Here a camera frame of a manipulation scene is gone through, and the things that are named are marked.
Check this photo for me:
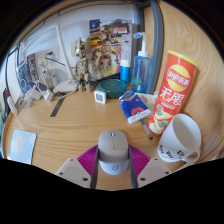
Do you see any grey and white computer mouse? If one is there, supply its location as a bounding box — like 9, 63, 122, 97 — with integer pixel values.
97, 129, 130, 176

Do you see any white mug with black print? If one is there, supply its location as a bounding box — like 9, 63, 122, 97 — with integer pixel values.
157, 113, 203, 164

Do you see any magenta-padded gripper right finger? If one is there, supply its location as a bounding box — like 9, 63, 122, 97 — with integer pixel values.
127, 144, 173, 190

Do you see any blue model kit box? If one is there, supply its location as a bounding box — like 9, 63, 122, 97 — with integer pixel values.
15, 53, 38, 96

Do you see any black pen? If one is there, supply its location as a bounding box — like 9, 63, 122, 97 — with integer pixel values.
139, 117, 154, 141

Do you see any dark green round tin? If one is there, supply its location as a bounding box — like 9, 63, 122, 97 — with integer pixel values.
97, 78, 128, 100

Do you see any white desk lamp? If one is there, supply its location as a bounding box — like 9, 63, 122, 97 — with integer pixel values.
18, 22, 80, 95

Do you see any steel cup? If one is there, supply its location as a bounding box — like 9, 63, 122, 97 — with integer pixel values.
43, 68, 56, 89

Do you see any small white square clock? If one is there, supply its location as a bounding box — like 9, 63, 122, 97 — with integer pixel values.
93, 89, 108, 105

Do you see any light green packet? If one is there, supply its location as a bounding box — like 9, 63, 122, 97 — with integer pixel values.
136, 92, 158, 114

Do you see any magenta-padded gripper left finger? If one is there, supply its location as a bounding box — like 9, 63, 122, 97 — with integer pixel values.
54, 144, 101, 190

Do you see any tan robot model figure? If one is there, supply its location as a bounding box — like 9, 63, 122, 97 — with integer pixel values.
71, 36, 101, 94

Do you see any black ruler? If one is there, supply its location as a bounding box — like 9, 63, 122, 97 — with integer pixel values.
49, 96, 67, 118

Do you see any white power strip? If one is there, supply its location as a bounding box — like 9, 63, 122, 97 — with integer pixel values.
33, 80, 54, 102

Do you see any red potato chip can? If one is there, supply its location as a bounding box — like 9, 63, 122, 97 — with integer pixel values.
146, 49, 199, 137

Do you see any clear blue spray bottle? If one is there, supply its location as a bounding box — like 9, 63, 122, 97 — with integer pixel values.
130, 31, 154, 95

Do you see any colourful model kit box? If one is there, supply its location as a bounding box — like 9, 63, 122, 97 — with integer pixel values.
89, 18, 134, 79

